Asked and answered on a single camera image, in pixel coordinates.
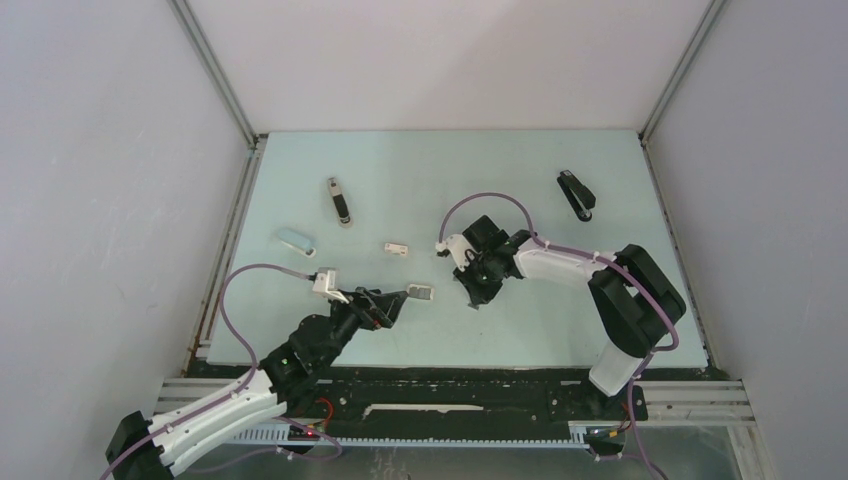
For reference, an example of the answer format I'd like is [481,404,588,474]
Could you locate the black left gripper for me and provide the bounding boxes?
[318,285,406,369]

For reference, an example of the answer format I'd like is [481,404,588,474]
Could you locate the staple box tray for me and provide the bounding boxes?
[406,283,435,301]

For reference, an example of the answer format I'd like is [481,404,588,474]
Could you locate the white staple box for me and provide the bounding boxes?
[384,242,409,257]

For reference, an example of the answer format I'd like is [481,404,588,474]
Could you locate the beige and black large stapler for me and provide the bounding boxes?
[327,177,353,228]

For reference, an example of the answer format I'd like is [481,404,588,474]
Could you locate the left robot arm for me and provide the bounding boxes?
[102,287,408,479]

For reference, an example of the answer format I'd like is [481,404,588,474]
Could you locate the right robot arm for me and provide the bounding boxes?
[435,215,687,418]

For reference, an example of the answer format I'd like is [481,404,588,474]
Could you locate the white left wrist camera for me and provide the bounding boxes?
[311,268,350,304]

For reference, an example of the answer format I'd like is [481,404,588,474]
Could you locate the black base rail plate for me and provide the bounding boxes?
[185,362,670,444]

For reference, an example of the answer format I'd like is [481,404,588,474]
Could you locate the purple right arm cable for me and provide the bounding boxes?
[439,192,682,480]

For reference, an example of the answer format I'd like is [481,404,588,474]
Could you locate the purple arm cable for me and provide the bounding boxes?
[99,263,346,480]
[439,192,682,480]

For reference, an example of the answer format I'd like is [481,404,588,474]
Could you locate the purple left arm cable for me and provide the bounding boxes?
[99,263,346,480]

